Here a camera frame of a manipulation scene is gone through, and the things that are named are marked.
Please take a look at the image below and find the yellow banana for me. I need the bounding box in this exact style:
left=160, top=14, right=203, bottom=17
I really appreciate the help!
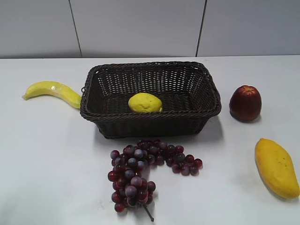
left=23, top=81, right=81, bottom=109

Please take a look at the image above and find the purple grape bunch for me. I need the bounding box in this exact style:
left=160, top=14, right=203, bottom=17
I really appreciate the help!
left=107, top=139, right=203, bottom=222

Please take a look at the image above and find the yellow lemon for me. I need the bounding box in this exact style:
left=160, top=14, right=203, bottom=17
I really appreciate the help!
left=128, top=92, right=163, bottom=113

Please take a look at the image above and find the dark woven wicker basket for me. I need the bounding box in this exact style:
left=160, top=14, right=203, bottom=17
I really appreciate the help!
left=80, top=61, right=221, bottom=139

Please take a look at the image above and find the red apple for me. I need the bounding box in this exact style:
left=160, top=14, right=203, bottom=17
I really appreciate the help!
left=229, top=85, right=262, bottom=121

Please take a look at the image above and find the yellow mango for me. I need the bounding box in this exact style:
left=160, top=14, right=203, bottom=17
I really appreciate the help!
left=255, top=138, right=300, bottom=199

